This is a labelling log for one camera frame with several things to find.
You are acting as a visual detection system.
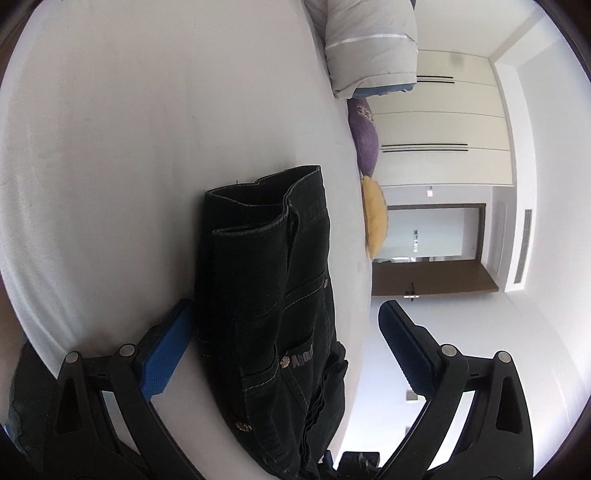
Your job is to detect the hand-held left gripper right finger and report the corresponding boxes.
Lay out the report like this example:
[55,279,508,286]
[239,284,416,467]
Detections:
[378,299,536,480]

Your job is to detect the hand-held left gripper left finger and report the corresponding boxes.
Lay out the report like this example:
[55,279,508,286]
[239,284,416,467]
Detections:
[48,298,204,480]

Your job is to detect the black pants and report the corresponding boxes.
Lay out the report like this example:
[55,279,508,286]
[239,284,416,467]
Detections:
[194,165,348,480]

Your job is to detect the brown door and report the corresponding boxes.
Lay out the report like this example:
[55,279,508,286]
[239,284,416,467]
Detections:
[372,259,500,296]

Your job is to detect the yellow cushion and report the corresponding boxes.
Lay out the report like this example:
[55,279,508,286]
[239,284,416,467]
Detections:
[361,175,389,260]

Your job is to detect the dark grey cloth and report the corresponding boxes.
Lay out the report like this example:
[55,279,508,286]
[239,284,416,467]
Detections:
[4,342,61,467]

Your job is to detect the purple cushion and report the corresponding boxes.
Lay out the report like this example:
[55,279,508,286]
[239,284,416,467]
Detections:
[347,98,380,177]

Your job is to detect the bed with white sheet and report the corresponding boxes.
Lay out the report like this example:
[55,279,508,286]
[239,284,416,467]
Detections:
[0,0,375,480]

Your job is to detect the folded white duvet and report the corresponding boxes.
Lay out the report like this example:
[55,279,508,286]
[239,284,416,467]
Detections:
[302,0,419,100]

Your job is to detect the cream wardrobe with black handles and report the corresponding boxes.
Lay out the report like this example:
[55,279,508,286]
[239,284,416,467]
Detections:
[369,48,515,188]

